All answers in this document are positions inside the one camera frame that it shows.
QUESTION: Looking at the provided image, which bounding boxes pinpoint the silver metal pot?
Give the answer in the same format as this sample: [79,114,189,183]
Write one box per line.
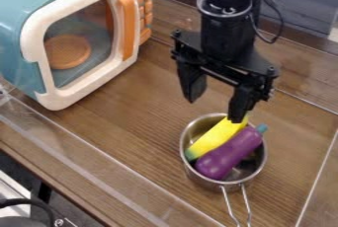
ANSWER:
[179,113,267,227]

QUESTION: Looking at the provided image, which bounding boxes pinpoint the purple toy eggplant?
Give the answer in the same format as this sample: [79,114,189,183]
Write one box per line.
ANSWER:
[194,123,269,181]

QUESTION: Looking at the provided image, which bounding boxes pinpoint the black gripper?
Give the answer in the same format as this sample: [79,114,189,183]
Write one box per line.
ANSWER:
[171,0,279,123]

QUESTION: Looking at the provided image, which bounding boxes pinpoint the black cable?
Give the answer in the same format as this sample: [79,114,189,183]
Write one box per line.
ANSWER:
[250,0,286,45]

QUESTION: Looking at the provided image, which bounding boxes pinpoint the yellow toy banana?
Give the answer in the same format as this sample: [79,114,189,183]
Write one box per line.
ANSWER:
[183,116,249,162]

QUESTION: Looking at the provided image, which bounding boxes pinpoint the blue toy microwave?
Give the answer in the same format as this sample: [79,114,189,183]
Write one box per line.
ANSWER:
[0,0,154,111]

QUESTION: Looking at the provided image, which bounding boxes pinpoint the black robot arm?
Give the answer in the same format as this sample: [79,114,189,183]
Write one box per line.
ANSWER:
[171,0,279,123]

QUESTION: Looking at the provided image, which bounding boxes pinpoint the clear acrylic barrier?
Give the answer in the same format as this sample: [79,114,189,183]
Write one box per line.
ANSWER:
[0,87,226,227]

